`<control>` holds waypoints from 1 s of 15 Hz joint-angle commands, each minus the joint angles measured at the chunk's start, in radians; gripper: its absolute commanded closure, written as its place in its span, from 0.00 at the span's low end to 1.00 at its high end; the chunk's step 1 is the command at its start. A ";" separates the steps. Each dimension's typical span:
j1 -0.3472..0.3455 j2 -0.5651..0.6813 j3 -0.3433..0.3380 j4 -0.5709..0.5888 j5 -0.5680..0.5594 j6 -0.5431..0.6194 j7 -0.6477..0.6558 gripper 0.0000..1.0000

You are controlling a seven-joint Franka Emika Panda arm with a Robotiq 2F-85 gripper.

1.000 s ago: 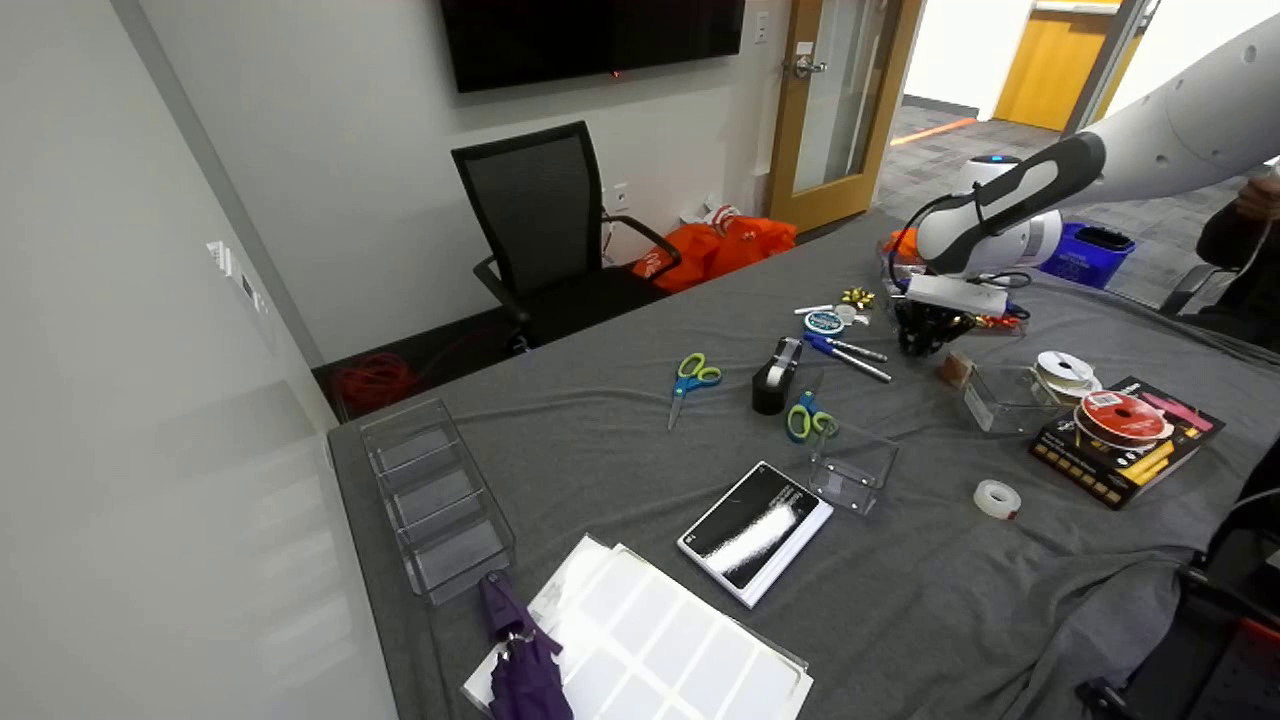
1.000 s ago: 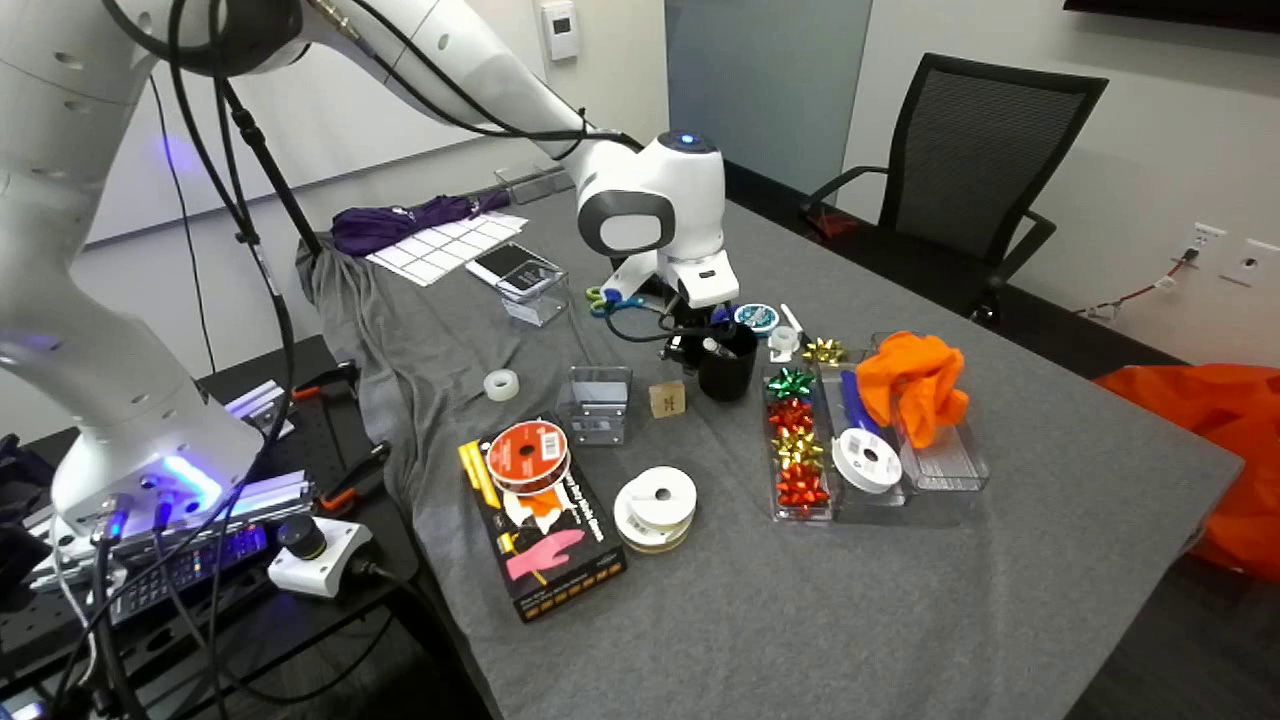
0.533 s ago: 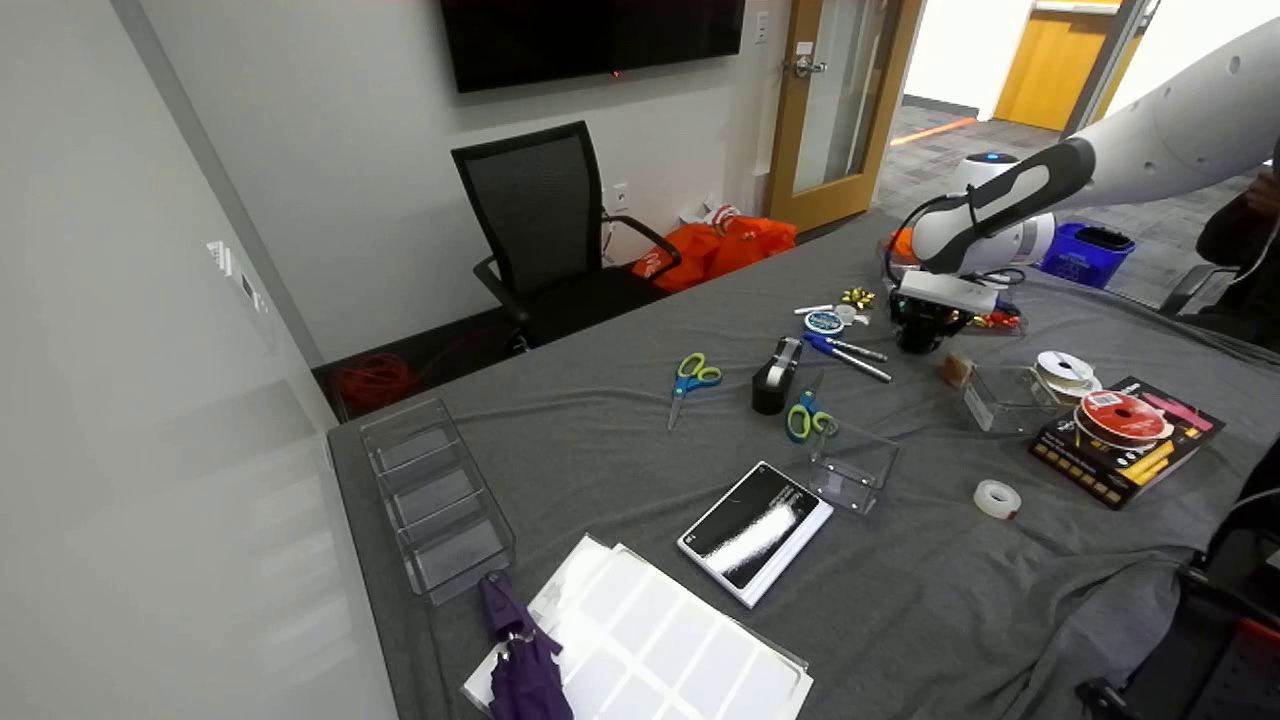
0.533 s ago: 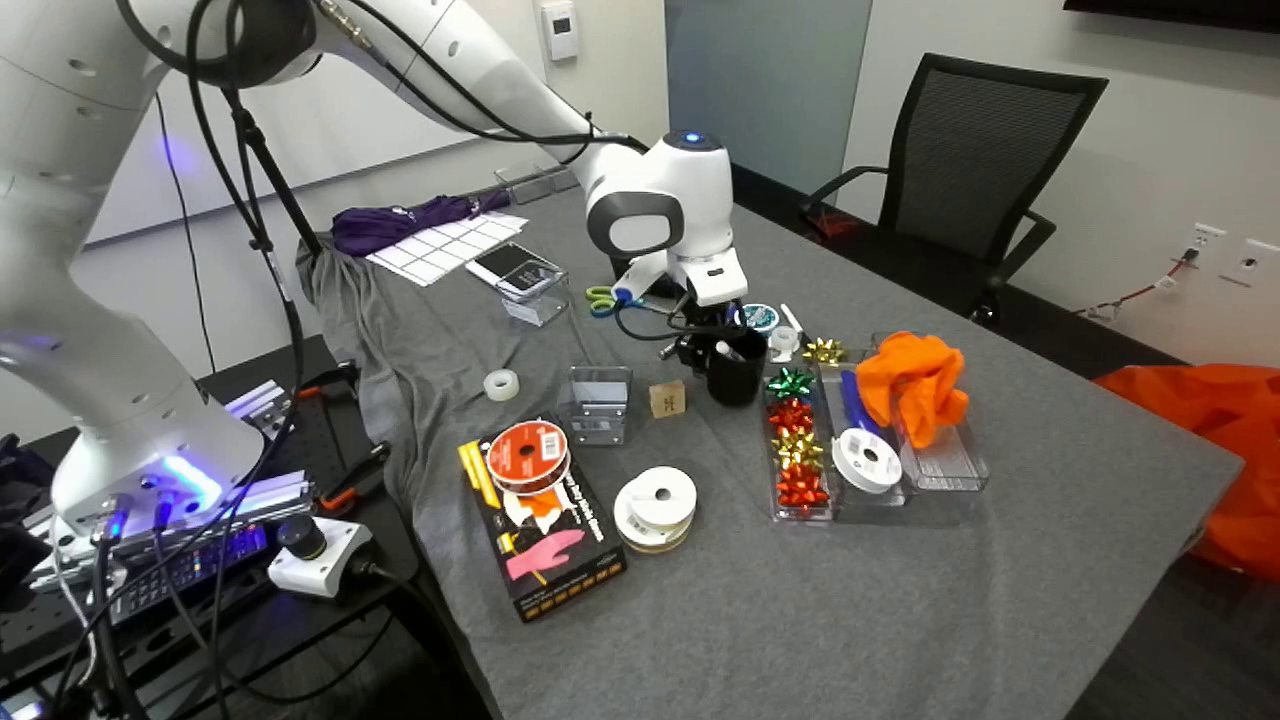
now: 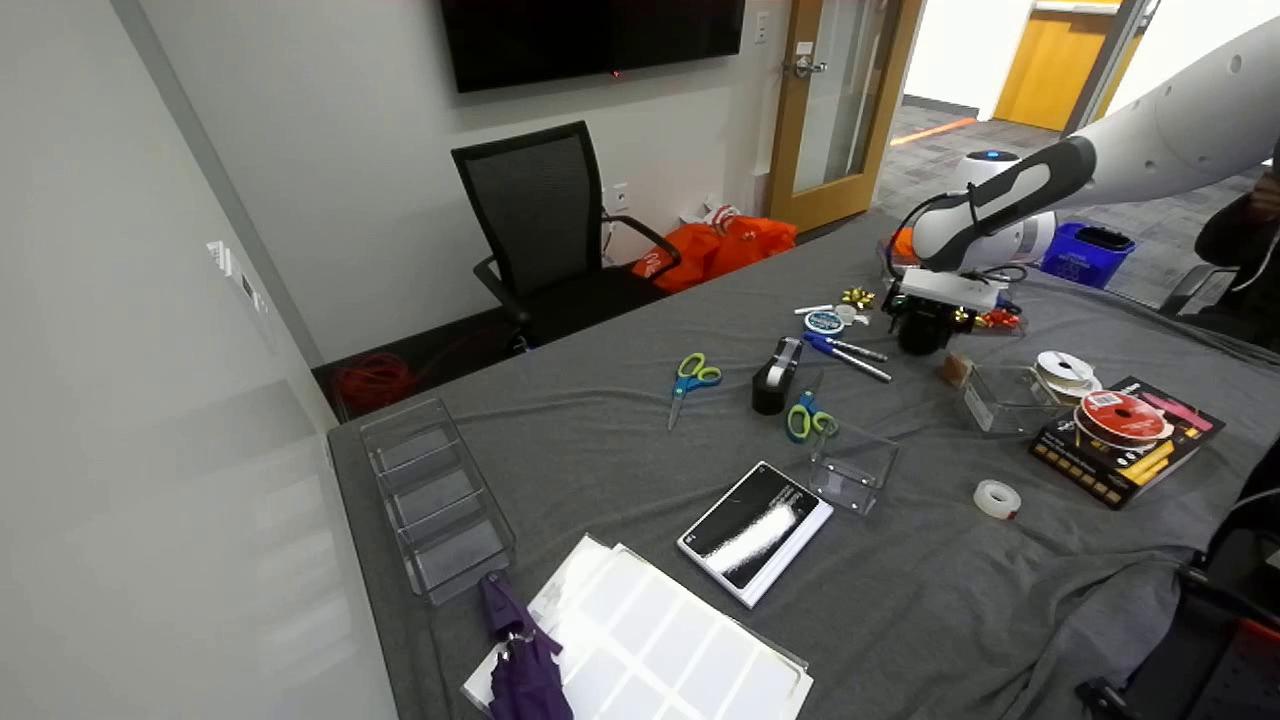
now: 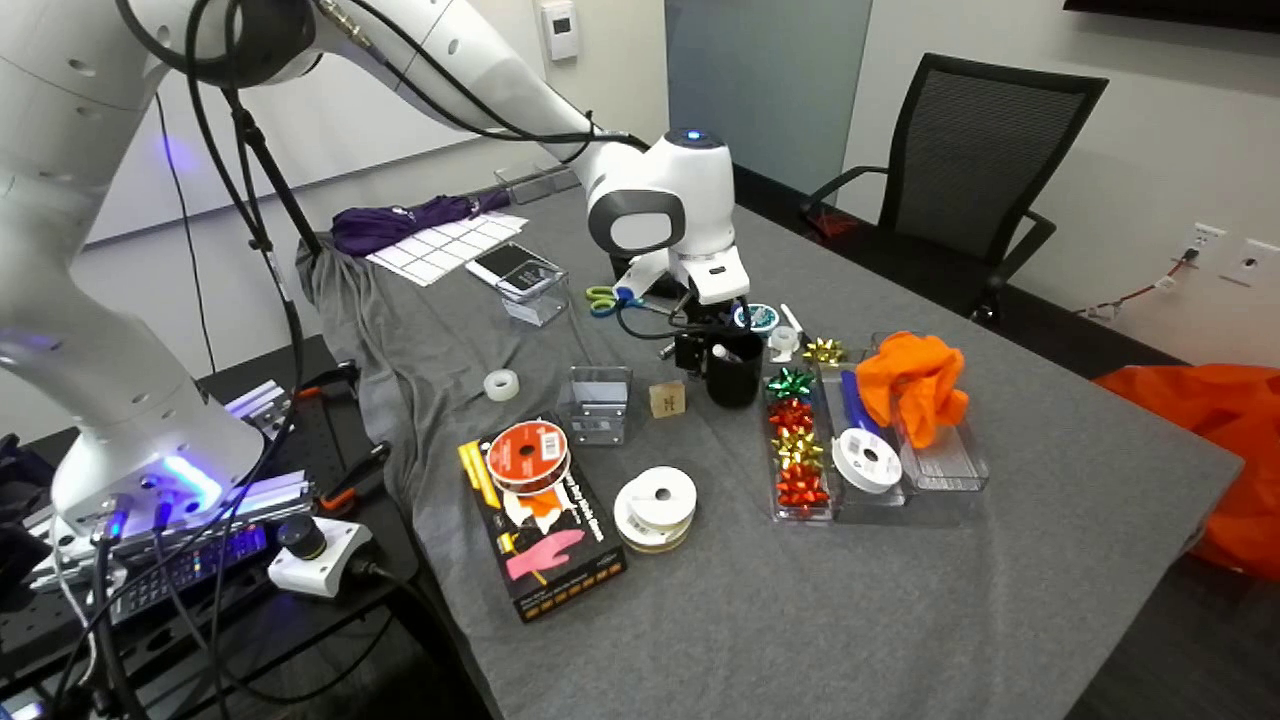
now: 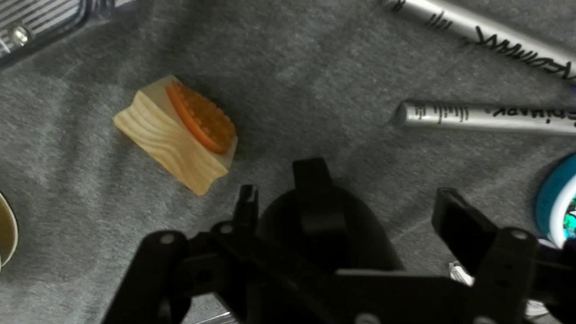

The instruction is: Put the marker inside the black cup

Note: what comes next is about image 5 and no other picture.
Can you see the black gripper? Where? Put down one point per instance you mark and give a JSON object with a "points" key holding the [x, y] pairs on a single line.
{"points": [[929, 315]]}

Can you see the black cup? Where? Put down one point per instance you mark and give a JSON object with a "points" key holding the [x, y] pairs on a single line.
{"points": [[921, 342]]}

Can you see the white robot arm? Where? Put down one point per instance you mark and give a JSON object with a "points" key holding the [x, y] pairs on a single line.
{"points": [[1208, 123]]}

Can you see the orange tissue paper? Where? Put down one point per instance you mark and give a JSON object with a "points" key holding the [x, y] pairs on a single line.
{"points": [[902, 246]]}

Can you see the blue white pens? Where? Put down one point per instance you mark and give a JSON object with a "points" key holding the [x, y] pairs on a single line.
{"points": [[849, 354]]}

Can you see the small wooden block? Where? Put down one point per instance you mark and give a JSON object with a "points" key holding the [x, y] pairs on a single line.
{"points": [[959, 368]]}

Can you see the box of gift bows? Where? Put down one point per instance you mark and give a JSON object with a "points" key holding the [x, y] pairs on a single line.
{"points": [[996, 320]]}

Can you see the blue ribbon spool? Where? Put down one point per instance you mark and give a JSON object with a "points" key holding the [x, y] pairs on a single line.
{"points": [[828, 317]]}

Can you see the clear small box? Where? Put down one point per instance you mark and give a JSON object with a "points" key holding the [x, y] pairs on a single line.
{"points": [[996, 400]]}

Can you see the blue green small scissors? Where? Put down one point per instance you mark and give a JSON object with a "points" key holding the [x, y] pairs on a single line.
{"points": [[811, 422]]}

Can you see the white ribbon spool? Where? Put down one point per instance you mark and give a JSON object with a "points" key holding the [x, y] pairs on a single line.
{"points": [[1065, 378]]}

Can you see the clear acrylic holder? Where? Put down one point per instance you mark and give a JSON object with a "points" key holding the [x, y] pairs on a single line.
{"points": [[854, 474]]}

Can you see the blue recycling bin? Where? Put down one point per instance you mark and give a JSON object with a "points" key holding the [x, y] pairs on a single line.
{"points": [[1085, 253]]}

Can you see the clear tape roll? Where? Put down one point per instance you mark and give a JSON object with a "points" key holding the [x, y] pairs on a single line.
{"points": [[996, 501]]}

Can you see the orange plastic bag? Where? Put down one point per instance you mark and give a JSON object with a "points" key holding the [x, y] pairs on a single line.
{"points": [[713, 249]]}

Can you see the red ribbon spool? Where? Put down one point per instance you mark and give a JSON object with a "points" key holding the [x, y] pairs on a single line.
{"points": [[1120, 422]]}

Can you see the wooden door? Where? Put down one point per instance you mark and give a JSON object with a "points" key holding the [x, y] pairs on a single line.
{"points": [[843, 82]]}

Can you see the black yellow product box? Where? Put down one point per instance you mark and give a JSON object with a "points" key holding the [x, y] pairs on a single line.
{"points": [[1120, 474]]}

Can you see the black office chair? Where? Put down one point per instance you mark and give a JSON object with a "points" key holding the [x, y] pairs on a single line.
{"points": [[541, 212]]}

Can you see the white label sheets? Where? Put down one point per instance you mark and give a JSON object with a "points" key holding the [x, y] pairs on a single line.
{"points": [[636, 646]]}

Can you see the clear plastic tray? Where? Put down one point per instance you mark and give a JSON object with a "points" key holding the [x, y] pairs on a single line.
{"points": [[432, 498]]}

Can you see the purple cloth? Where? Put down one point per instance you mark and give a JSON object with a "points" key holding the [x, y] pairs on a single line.
{"points": [[527, 677]]}

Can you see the green handled scissors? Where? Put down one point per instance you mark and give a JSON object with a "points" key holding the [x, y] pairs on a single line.
{"points": [[688, 378]]}

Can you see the wall television screen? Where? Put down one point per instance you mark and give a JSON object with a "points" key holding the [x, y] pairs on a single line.
{"points": [[527, 42]]}

